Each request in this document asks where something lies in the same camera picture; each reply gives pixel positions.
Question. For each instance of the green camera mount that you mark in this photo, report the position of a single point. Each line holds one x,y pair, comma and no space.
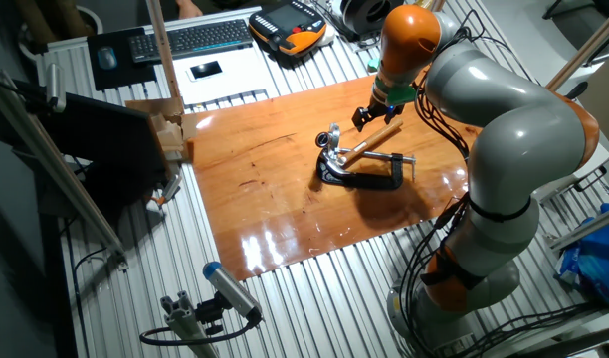
401,95

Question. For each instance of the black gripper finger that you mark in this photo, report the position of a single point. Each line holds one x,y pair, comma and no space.
360,119
393,118

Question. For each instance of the blue plastic bag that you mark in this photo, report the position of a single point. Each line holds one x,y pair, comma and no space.
598,258

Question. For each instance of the silver camera with blue cap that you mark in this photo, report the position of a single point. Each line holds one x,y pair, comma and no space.
230,288

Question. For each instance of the black camera bracket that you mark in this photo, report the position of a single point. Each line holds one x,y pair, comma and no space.
210,313

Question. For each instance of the black flat panel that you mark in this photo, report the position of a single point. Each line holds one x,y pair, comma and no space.
110,144

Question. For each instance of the orange tipped spring clamp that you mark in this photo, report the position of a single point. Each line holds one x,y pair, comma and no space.
170,189

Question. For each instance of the black mouse pad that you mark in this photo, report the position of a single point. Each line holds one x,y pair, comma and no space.
120,77

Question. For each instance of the black keyboard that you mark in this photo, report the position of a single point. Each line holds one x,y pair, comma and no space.
190,40

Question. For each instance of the white round object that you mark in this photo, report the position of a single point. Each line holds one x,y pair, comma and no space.
328,36

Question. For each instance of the aluminium frame bar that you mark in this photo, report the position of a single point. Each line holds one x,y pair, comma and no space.
588,229
51,169

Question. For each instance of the white paper sheet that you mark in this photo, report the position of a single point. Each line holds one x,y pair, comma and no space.
235,82

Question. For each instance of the beige frame post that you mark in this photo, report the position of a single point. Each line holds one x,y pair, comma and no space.
436,5
162,50
583,54

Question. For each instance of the glossy orange wooden board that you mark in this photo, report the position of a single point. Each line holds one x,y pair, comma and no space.
260,199

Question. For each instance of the aluminium profile stub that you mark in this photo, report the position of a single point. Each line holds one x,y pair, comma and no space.
185,323

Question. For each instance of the brown cardboard box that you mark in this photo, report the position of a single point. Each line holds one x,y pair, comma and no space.
155,107

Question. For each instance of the small teal cap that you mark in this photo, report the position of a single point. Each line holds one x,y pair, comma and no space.
373,64

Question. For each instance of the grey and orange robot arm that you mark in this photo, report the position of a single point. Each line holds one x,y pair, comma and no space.
523,139

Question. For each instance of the black C-clamp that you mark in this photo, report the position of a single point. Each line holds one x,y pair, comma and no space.
374,181

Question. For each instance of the white plastic bin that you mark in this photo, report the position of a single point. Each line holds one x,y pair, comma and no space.
595,159

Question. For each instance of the grey computer mouse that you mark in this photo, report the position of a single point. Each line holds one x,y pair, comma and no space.
107,57

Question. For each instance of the white round pot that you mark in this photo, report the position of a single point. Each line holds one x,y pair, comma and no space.
93,20

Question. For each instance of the bare person hand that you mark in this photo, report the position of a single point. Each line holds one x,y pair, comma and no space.
189,9

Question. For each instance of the light wooden block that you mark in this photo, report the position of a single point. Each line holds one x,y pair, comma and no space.
167,134

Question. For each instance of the black smartphone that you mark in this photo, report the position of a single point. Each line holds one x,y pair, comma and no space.
205,69

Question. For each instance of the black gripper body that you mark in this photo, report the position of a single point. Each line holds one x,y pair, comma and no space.
384,109

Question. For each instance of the black and orange teach pendant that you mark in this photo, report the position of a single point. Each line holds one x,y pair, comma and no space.
289,30

